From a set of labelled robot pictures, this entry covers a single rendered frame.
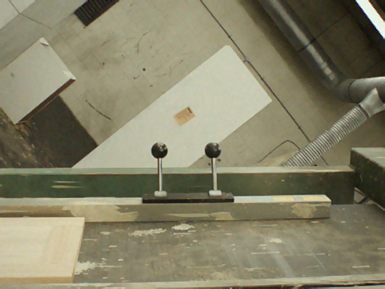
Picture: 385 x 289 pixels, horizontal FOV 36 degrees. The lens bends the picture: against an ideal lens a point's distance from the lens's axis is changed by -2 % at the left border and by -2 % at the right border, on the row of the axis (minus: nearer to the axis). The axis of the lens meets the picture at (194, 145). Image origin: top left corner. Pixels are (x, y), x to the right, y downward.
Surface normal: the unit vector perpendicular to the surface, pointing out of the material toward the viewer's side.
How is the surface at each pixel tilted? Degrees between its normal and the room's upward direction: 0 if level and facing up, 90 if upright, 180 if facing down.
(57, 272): 51
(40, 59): 90
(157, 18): 90
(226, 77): 90
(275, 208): 90
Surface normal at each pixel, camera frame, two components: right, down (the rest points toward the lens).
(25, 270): 0.02, -0.98
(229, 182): 0.11, 0.19
